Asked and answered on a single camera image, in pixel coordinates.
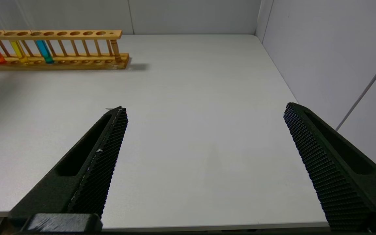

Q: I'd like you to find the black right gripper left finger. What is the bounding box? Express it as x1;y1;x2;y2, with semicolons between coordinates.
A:
0;106;129;235

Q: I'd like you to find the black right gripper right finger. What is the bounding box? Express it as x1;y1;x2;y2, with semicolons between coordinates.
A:
283;102;376;235

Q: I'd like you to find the wooden test tube rack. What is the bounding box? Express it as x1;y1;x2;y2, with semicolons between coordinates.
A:
0;30;130;71

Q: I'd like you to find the yellow pigment glass test tube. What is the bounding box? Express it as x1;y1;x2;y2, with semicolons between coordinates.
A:
0;0;29;64

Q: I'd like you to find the teal pigment glass test tube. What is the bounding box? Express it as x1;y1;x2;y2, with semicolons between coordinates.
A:
14;0;54;64

